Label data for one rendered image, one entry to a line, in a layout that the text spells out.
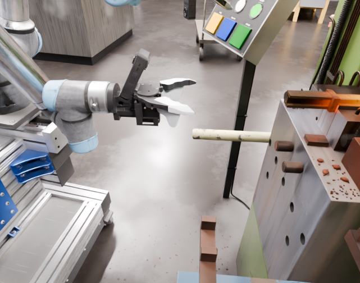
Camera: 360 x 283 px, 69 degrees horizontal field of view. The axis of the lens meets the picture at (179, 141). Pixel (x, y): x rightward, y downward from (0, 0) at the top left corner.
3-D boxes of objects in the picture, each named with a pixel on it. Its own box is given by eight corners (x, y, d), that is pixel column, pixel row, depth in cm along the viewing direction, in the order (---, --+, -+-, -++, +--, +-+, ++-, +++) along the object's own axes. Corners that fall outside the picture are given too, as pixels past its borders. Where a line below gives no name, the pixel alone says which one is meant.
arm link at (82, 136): (86, 129, 78) (77, 97, 72) (105, 147, 72) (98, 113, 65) (60, 140, 74) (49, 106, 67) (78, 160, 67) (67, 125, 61)
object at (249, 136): (192, 142, 112) (192, 132, 108) (192, 135, 116) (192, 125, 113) (296, 147, 110) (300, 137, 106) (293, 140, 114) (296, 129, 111)
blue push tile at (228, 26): (224, 40, 99) (235, 21, 96) (215, 35, 105) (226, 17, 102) (227, 42, 100) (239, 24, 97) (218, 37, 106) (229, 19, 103)
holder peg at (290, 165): (283, 174, 59) (286, 166, 58) (280, 167, 62) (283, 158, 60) (301, 176, 59) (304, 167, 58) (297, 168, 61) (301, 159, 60)
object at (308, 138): (323, 138, 61) (324, 135, 60) (327, 147, 58) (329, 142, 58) (302, 137, 61) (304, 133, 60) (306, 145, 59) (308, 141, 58)
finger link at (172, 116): (194, 131, 57) (163, 116, 62) (195, 108, 54) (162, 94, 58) (185, 137, 55) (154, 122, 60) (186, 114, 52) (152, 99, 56)
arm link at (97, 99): (96, 76, 63) (83, 91, 56) (114, 76, 63) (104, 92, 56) (101, 103, 67) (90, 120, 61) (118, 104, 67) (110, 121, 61)
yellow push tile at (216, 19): (212, 33, 106) (222, 16, 103) (204, 28, 112) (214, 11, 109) (215, 35, 107) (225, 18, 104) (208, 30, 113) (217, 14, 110)
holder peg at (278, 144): (275, 153, 66) (278, 145, 64) (273, 146, 68) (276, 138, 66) (291, 154, 65) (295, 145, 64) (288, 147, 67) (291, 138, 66)
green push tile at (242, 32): (238, 48, 91) (251, 28, 89) (227, 42, 97) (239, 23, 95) (241, 51, 92) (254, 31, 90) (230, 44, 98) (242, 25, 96)
